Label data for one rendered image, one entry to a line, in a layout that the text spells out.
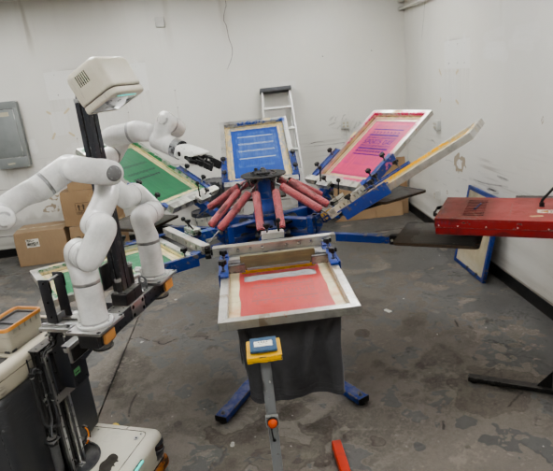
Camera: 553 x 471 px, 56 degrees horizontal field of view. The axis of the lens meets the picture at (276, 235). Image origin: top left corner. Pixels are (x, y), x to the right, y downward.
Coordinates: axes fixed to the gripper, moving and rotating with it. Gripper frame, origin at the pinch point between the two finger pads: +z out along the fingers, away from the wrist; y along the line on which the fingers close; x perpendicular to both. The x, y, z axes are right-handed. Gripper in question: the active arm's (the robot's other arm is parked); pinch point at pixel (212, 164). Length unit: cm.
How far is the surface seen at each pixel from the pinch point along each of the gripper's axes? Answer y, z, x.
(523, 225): 117, 111, 6
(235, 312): 15, 19, 63
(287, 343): 21, 43, 68
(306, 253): 70, 23, 49
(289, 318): 13, 43, 52
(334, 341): 32, 60, 63
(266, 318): 8, 36, 54
